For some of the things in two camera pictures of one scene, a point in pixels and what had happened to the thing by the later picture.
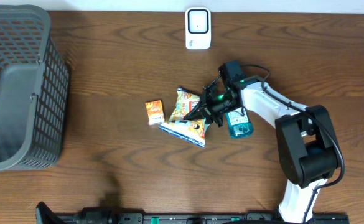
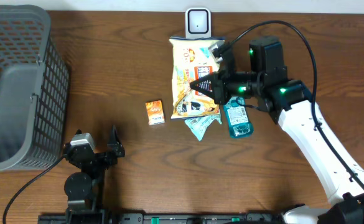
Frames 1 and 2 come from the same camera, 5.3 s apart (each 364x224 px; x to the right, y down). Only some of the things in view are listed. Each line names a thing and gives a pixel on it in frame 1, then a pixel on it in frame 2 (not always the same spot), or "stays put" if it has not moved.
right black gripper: x=203 y=113 to x=219 y=89
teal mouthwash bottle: x=239 y=124 stays put
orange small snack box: x=155 y=112 stays put
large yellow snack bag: x=191 y=130 to x=191 y=59
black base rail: x=160 y=218 stays put
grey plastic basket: x=25 y=88 stays put
